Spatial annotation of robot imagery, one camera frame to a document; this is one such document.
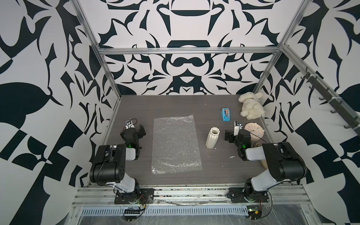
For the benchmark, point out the blue tape dispenser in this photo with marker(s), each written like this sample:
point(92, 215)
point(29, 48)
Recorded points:
point(225, 112)

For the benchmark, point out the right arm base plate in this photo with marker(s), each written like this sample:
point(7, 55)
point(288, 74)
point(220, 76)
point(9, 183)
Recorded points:
point(241, 195)

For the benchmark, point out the white ribbed ceramic vase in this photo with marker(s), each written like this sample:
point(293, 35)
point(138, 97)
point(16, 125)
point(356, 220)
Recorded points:
point(212, 137)

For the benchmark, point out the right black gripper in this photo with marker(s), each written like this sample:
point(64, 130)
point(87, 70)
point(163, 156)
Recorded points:
point(230, 136)

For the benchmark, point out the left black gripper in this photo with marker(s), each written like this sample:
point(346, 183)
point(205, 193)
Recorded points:
point(140, 131)

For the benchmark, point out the pink round alarm clock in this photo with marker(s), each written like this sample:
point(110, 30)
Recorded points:
point(255, 130)

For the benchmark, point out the right black electronics board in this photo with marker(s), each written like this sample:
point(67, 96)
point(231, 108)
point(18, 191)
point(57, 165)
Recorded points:
point(254, 213)

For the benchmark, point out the cream plush teddy bear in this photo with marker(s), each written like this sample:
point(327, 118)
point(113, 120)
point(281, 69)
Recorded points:
point(251, 106)

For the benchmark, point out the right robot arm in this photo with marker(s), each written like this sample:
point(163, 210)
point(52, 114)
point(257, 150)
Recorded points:
point(284, 165)

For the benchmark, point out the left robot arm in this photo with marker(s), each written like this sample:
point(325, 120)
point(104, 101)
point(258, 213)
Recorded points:
point(108, 167)

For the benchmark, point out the clear bubble wrap sheet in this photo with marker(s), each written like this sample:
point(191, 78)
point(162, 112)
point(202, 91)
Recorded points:
point(175, 147)

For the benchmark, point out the tan oval case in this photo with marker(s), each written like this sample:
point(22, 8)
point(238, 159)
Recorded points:
point(264, 164)

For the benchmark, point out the white perforated cable duct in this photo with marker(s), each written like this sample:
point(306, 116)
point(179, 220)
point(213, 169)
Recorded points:
point(238, 210)

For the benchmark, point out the left black electronics board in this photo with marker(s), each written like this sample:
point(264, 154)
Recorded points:
point(132, 213)

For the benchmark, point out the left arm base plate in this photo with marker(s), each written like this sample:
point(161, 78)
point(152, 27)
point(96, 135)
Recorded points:
point(141, 196)

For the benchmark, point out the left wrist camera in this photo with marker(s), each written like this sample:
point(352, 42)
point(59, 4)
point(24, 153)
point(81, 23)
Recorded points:
point(130, 123)

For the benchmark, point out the black electronics board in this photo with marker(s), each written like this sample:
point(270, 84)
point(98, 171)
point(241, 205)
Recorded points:
point(254, 213)
point(132, 213)

